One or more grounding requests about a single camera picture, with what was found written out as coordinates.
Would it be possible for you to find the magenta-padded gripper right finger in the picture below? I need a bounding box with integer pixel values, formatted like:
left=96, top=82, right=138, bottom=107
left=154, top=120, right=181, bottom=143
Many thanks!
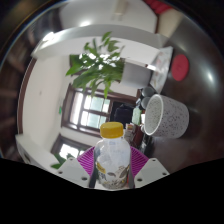
left=128, top=145, right=171, bottom=190

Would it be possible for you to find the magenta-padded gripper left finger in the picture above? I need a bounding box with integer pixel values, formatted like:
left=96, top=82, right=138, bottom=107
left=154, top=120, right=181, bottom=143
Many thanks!
left=54, top=145, right=100, bottom=190

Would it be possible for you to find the clear bottle with yellow cap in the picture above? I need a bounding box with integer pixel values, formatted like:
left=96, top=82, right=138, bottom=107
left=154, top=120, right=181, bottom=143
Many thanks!
left=93, top=121, right=132, bottom=191

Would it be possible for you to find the white speckled mug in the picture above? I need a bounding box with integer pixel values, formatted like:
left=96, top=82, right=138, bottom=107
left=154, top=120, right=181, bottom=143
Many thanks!
left=140, top=93, right=190, bottom=139

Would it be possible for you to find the green cloth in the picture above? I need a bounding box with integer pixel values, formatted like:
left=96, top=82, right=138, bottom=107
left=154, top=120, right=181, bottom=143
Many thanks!
left=131, top=107, right=143, bottom=126

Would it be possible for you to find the black chair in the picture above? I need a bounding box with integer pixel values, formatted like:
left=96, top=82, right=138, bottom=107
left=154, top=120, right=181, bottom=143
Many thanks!
left=109, top=101, right=138, bottom=129

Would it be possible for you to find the brown wooden double door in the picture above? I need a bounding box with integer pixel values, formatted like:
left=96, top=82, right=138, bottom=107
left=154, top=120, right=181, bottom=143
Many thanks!
left=60, top=83, right=141, bottom=138

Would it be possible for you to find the grey round ball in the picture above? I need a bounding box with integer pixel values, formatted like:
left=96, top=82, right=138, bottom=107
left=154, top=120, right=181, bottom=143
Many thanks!
left=139, top=97, right=153, bottom=110
left=141, top=86, right=157, bottom=99

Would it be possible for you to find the flat round red coaster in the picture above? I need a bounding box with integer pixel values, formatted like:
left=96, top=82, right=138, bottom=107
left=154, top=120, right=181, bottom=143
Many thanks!
left=170, top=53, right=190, bottom=82

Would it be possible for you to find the red-carpeted staircase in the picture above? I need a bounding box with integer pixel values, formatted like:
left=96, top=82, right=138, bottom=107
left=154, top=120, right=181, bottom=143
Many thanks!
left=144, top=0, right=174, bottom=15

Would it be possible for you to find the white emergency wall lamp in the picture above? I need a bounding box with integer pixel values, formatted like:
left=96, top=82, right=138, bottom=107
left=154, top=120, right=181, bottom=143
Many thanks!
left=41, top=31, right=56, bottom=44

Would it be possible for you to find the white wall radiator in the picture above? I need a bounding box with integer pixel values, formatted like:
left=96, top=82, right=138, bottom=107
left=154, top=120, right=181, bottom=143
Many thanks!
left=113, top=1, right=129, bottom=18

